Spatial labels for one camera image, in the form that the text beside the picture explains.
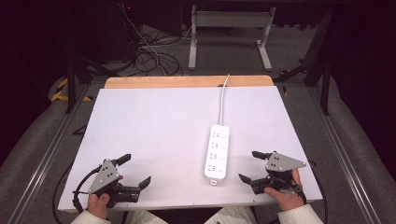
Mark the black table bracket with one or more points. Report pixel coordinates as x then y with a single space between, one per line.
81 130

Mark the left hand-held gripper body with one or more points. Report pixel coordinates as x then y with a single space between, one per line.
104 178

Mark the person's left leg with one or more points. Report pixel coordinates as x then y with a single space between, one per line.
146 218

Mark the aluminium floor rail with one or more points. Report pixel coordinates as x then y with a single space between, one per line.
40 168
345 161

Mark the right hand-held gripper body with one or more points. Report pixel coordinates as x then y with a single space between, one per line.
281 163

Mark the person's right leg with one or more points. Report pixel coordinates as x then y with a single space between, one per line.
230 216

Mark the white metal desk frame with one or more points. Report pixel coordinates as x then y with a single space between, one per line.
230 19

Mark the person's right hand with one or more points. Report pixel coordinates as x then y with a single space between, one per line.
287 200

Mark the black metal stand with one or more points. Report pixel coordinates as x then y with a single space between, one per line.
325 90
71 87

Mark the person's leg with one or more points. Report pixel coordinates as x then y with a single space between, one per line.
146 218
230 216

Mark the white power strip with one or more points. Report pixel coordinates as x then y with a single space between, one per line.
217 155

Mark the person's left hand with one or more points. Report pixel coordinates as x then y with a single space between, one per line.
98 205

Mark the yellow black hazard tape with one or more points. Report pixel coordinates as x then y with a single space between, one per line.
62 84

